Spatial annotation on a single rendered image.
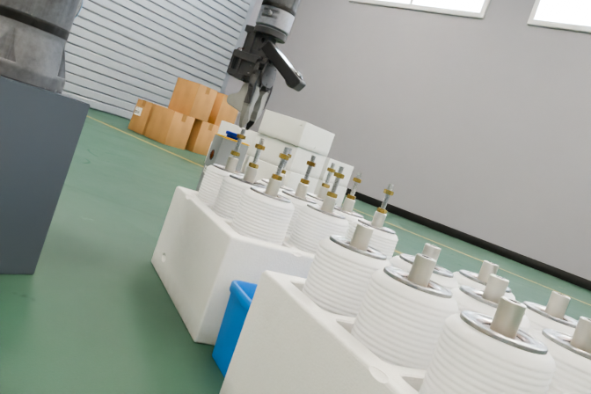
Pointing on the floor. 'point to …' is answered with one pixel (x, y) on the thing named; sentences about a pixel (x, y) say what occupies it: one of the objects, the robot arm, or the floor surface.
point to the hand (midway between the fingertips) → (248, 123)
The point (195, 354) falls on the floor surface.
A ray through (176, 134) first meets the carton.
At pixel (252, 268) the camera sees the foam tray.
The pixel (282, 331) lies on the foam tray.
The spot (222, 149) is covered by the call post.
